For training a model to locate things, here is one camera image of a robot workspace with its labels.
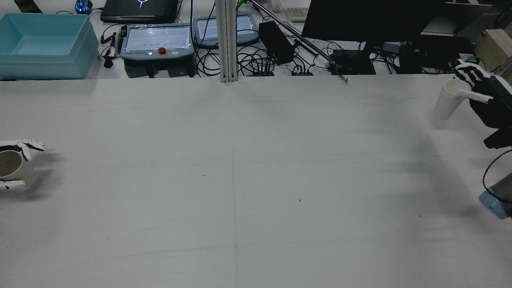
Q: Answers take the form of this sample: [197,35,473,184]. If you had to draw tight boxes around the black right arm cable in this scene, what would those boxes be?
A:
[482,148,512,202]

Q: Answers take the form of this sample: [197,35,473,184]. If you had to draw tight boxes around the teach pendant with plastic cover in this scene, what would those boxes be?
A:
[120,23,196,61]

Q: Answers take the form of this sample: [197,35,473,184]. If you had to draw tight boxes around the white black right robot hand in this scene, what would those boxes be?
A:
[454,59,512,129]

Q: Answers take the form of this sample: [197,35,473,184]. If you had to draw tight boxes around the black desktop box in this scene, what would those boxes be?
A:
[330,49,377,76]

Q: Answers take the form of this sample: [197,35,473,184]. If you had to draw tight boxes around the aluminium profile post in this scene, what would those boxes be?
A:
[215,0,240,83]

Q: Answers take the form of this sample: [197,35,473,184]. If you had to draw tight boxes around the black power adapter box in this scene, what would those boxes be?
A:
[258,20,296,65]

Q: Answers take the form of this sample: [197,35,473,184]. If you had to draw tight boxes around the thin metal rod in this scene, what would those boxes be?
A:
[251,0,349,84]

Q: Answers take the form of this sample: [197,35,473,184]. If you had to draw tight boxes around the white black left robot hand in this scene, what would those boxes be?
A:
[0,138,46,190]

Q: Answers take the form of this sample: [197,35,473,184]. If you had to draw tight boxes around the white keyboard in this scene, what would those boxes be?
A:
[286,7,310,23]

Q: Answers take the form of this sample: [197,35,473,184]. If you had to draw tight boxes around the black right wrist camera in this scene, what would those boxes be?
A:
[483,128,512,150]

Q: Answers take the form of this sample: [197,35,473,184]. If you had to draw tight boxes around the black monitor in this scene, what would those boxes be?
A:
[302,0,448,43]

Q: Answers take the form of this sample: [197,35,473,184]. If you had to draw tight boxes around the beige paper cup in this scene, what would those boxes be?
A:
[0,150,38,189]

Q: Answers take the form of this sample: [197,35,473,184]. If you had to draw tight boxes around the black control box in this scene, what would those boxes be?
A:
[124,59,196,78]

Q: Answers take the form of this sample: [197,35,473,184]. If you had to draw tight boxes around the wooden box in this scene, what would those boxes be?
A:
[474,28,512,73]

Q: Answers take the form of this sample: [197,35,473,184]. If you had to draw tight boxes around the white paper cup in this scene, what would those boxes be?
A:
[433,78,473,121]

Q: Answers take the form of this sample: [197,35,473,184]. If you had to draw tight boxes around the grey blue teach pendant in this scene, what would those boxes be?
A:
[192,13,260,48]

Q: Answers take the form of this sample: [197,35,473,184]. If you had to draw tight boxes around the black laptop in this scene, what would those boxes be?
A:
[100,0,180,24]

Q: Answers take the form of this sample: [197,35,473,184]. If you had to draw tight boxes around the teal plastic bin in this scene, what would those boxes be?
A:
[0,13,100,80]

